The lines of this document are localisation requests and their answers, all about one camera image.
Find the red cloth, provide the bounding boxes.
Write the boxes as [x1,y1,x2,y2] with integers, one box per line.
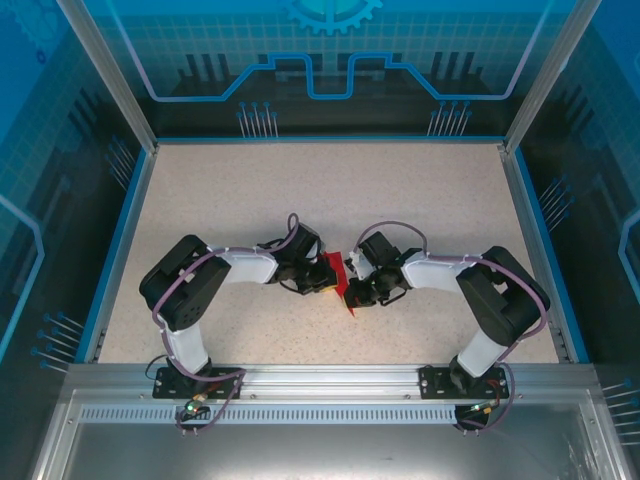
[322,251,359,319]

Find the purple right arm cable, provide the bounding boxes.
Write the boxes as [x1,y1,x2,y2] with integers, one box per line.
[355,220,549,437]

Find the steel sheet platform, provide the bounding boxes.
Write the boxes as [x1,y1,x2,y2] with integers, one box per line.
[29,389,632,480]

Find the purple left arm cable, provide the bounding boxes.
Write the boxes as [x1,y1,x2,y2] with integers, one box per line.
[152,213,301,437]

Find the aluminium mounting rail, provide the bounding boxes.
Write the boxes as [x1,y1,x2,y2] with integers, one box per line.
[64,363,599,404]

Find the slotted grey cable duct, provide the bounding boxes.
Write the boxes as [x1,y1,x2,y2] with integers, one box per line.
[78,405,460,426]

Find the aluminium blue side rail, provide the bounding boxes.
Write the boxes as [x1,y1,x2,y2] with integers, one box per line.
[499,142,591,365]
[74,144,160,365]

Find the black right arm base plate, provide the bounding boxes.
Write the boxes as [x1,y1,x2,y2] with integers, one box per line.
[418,364,512,401]

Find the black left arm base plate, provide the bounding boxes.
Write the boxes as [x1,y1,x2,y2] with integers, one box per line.
[152,366,246,401]

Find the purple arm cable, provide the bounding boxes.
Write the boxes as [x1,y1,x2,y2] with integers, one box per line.
[152,213,301,437]
[355,220,549,437]

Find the blue printed enclosure panel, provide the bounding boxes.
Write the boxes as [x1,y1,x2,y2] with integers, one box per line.
[0,0,151,480]
[82,0,561,140]
[517,0,640,480]

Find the aluminium frame post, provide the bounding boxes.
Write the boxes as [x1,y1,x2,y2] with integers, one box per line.
[501,0,592,157]
[54,0,160,157]

